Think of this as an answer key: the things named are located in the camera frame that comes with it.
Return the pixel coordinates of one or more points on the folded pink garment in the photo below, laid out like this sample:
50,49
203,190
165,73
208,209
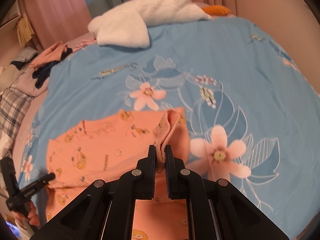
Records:
83,42

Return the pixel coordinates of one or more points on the white goose plush toy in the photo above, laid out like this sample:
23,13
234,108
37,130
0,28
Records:
125,27

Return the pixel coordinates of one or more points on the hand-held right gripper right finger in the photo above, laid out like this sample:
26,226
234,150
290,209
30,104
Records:
169,177

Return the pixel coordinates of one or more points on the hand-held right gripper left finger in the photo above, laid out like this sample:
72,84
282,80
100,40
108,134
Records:
150,170

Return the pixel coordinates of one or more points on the orange printed baby romper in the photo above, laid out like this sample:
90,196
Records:
100,140

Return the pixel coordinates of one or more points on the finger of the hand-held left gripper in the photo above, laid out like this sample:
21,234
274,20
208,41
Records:
37,184
10,175

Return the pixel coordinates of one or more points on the person's left hand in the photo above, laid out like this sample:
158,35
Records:
33,215

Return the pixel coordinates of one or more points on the striped folded cloth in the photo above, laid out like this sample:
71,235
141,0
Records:
25,56

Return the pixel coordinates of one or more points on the folded peach clothes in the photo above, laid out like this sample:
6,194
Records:
47,53

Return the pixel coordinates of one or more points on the dark navy clothes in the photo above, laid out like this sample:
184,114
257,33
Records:
43,73

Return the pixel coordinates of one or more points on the grey pillow with plaid edge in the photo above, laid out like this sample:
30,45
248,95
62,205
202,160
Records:
26,82

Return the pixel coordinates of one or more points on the blue floral blanket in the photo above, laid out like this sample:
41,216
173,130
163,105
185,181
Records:
225,67

